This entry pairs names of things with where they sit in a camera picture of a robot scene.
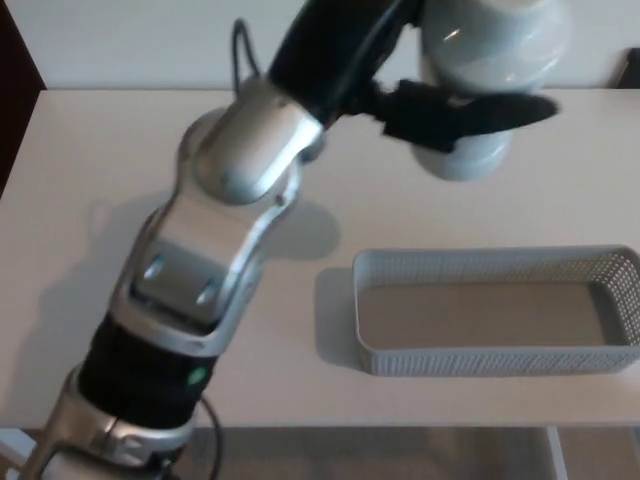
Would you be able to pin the grey perforated plastic basket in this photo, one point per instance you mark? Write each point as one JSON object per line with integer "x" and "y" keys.
{"x": 500, "y": 357}

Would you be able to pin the dark brown wooden panel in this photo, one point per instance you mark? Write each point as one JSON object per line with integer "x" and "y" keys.
{"x": 15, "y": 75}

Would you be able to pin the white trestle desk leg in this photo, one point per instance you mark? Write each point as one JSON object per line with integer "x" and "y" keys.
{"x": 12, "y": 450}
{"x": 557, "y": 452}

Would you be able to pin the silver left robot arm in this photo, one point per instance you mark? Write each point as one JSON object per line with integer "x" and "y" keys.
{"x": 240, "y": 145}

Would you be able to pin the white cabinet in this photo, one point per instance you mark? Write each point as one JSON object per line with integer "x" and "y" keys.
{"x": 140, "y": 40}

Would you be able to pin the white plastic bottle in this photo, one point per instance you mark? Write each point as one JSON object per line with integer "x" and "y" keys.
{"x": 500, "y": 45}

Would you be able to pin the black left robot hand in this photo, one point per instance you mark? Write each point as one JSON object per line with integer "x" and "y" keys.
{"x": 325, "y": 55}

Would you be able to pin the black chair back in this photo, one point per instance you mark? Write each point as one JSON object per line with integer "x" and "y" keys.
{"x": 631, "y": 67}

